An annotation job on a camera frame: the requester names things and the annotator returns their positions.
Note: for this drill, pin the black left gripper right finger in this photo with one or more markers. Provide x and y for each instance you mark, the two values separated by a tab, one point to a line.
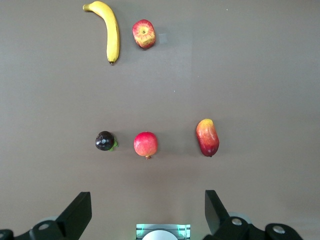
217	220

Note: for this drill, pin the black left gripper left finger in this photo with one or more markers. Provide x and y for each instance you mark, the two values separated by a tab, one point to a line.
72	220

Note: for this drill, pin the yellow banana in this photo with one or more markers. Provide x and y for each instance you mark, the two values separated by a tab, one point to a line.
112	32

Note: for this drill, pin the red yellow apple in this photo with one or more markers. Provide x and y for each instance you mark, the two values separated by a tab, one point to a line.
143	33

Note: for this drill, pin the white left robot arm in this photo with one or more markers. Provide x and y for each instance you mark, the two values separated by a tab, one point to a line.
160	236

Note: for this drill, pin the red yellow mango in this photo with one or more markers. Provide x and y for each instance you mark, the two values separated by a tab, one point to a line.
207	137

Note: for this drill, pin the dark purple eggplant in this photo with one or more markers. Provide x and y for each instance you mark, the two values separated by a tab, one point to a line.
104	141

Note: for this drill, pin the red pomegranate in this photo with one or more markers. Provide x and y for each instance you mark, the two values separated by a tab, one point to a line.
145	145

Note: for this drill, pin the brown table cover sheet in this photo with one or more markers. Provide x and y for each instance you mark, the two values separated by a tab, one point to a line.
250	75

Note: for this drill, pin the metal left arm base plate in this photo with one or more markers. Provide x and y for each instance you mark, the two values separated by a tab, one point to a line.
139	228

